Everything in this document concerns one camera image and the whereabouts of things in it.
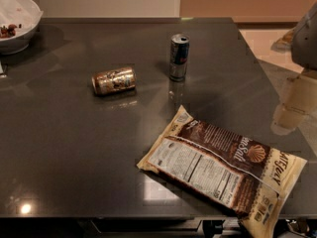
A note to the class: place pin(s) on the blue silver energy drink can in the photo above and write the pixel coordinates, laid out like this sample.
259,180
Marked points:
179,50

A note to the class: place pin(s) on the white bowl with snacks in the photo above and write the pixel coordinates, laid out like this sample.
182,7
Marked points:
19,20

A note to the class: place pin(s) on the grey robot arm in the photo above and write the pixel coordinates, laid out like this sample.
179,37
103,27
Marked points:
304,41

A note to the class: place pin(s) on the brown cream chip bag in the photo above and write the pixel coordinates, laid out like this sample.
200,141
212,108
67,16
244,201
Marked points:
250,178

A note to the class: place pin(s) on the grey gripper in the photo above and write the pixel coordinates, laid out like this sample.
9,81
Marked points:
305,42

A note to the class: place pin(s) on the orange soda can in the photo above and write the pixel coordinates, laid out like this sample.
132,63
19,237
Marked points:
114,81

